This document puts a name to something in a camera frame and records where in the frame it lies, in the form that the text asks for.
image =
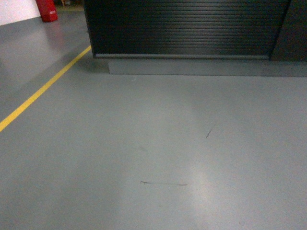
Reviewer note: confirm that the black checkout counter cabinet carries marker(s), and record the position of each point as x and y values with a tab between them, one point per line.
200	37

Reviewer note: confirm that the red fire extinguisher box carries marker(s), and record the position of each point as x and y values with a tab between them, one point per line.
47	10

